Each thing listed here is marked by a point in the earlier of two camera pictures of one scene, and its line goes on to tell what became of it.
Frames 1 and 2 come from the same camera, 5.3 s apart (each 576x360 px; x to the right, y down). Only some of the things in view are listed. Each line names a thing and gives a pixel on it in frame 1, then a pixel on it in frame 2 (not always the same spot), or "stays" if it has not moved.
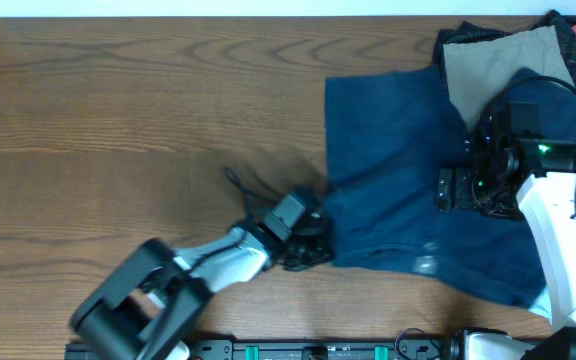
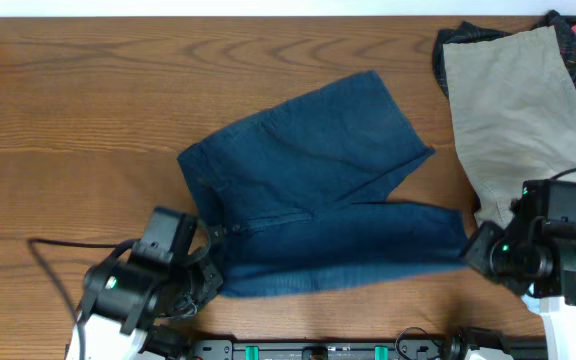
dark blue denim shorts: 387,137 to 305,196
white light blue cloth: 542,305 stays
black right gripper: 462,198 to 478,250
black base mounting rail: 307,348 stays
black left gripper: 324,250 to 213,283
